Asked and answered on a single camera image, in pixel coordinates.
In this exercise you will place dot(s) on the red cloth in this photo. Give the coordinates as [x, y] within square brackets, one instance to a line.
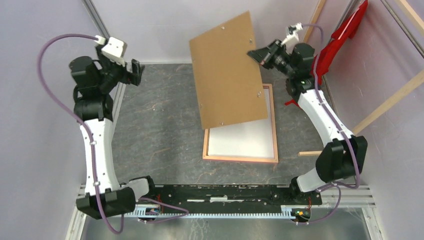
[347, 29]

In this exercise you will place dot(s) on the aluminium front rail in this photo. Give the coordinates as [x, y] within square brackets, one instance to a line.
[348, 195]

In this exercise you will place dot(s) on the aluminium side rail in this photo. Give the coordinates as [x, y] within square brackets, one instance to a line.
[117, 101]

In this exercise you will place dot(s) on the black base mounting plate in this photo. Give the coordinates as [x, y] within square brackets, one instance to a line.
[230, 198]

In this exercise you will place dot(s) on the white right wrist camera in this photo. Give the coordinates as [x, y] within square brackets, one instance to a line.
[292, 36]

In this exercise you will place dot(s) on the brown backing board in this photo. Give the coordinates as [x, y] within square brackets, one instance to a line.
[228, 83]

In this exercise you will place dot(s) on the white slotted cable duct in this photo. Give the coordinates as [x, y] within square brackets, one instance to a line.
[140, 212]

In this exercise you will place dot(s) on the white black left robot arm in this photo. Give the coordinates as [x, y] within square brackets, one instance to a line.
[95, 78]

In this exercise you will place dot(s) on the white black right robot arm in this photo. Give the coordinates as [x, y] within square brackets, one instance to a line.
[343, 156]

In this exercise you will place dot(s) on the light wooden beam structure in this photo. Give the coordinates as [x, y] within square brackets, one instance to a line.
[376, 81]

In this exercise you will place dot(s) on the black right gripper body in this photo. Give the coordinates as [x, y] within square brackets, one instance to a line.
[277, 59]

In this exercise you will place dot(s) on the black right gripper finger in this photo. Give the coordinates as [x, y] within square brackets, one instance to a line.
[261, 52]
[257, 57]

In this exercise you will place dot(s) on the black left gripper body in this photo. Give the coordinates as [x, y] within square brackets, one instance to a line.
[113, 73]

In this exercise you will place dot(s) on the pink wooden picture frame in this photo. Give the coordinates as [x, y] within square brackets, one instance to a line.
[238, 159]

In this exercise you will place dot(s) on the ocean landscape photo print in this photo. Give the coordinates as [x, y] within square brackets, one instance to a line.
[242, 139]

